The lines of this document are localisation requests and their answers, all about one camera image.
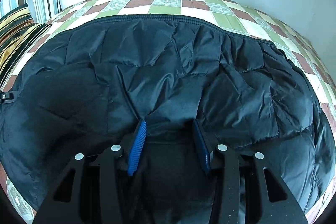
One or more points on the striped gold black pillow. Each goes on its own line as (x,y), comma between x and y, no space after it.
(18,32)

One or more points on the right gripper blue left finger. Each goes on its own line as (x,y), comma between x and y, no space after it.
(135,151)

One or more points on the checkered green brown bedspread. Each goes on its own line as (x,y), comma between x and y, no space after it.
(226,14)

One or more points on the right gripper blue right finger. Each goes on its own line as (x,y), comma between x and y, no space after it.
(201,147)

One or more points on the black quilted puffer jacket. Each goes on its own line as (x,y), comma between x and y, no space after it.
(65,139)

